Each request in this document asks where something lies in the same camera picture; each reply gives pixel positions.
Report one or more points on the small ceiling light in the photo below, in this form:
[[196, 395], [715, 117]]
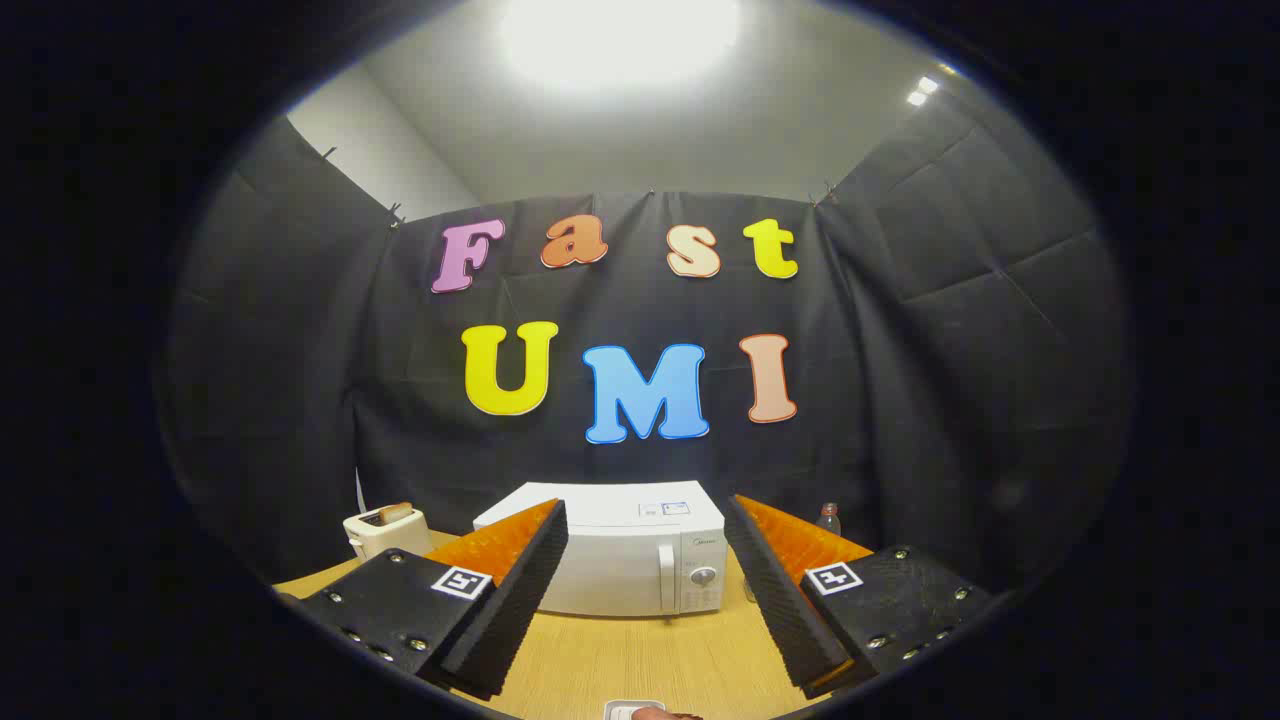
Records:
[[922, 92]]

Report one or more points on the white toaster oven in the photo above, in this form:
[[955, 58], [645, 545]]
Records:
[[620, 560]]

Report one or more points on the white rectangular plate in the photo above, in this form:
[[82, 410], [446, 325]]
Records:
[[620, 711]]

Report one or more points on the large ceiling light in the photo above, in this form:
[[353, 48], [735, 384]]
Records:
[[620, 35]]

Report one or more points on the brown grilled meat piece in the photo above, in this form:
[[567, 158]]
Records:
[[670, 715]]

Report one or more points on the cream bread toaster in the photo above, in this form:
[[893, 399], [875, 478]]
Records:
[[395, 537]]

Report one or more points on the clear plastic water bottle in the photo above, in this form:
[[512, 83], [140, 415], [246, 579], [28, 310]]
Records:
[[829, 522]]

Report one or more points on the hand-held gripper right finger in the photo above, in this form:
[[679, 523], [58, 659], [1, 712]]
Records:
[[780, 610]]

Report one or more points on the toast slice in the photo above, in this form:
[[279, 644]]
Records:
[[395, 513]]

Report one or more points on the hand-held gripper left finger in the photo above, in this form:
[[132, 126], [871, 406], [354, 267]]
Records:
[[520, 600]]

